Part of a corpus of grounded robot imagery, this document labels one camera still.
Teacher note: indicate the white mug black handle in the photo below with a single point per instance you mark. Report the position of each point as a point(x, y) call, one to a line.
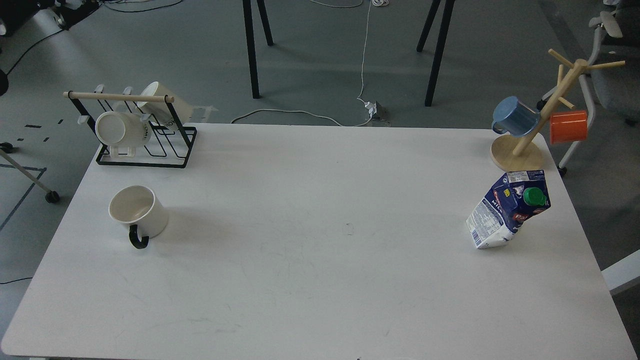
point(140, 212)

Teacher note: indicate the blue white milk carton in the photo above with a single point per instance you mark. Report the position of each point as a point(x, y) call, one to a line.
point(513, 199)

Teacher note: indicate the white mug on rack rear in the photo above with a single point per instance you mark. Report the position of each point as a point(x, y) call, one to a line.
point(160, 110)

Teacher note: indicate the white mug on rack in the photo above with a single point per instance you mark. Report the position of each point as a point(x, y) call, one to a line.
point(160, 110)
point(123, 129)

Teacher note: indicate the black table leg left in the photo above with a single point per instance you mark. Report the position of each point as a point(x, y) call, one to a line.
point(250, 40)

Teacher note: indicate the black table leg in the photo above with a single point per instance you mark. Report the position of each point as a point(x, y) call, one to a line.
point(250, 40)
point(444, 27)

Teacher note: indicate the wooden mug tree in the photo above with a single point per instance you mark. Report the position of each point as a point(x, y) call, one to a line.
point(511, 153)

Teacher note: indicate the blue mug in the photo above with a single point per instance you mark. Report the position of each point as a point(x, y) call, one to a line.
point(512, 116)

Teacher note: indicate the white mug on rack front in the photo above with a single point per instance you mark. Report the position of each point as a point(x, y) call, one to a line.
point(123, 129)

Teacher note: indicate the black table leg right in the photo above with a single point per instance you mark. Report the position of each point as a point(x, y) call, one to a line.
point(444, 27)

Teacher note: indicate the orange mug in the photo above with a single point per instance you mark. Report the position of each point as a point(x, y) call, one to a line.
point(568, 126)

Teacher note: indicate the grey wheeled stand leg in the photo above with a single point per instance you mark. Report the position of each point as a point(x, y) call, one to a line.
point(51, 196)

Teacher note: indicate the grey office chair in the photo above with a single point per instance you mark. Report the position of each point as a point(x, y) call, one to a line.
point(614, 80)

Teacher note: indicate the black wire mug rack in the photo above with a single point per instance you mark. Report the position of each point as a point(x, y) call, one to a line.
point(165, 148)

